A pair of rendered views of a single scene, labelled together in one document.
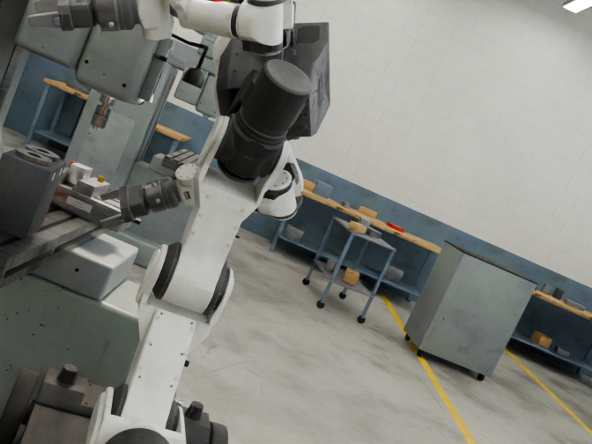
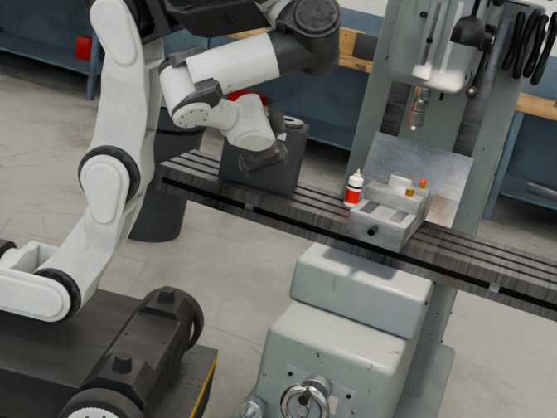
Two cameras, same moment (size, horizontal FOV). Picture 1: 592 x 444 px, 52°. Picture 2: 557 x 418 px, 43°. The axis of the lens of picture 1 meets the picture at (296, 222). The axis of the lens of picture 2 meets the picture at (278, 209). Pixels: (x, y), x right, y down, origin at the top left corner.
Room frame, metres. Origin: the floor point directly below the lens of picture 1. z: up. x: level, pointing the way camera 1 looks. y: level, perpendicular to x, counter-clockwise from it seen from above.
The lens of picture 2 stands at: (2.35, -1.14, 1.57)
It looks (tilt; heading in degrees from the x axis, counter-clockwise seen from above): 20 degrees down; 111
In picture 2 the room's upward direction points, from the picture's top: 12 degrees clockwise
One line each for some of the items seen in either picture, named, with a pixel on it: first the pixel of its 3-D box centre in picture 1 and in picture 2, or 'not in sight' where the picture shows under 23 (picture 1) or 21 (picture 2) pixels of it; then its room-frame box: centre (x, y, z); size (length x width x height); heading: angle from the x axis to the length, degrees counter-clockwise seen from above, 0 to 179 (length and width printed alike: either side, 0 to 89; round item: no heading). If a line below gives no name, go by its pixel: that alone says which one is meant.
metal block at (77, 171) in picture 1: (78, 174); (400, 185); (1.99, 0.72, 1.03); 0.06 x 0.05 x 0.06; 2
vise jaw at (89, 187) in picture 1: (92, 187); (394, 197); (1.99, 0.66, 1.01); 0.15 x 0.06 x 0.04; 2
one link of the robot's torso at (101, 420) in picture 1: (136, 432); (45, 280); (1.30, 0.14, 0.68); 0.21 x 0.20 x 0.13; 17
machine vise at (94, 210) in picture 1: (81, 194); (393, 207); (1.99, 0.69, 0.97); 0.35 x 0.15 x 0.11; 92
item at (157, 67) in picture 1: (157, 70); (432, 34); (1.99, 0.61, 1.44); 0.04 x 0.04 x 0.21; 4
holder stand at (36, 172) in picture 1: (25, 188); (264, 148); (1.58, 0.69, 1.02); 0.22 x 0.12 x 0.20; 15
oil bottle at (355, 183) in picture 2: not in sight; (354, 187); (1.85, 0.75, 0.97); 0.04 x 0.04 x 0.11
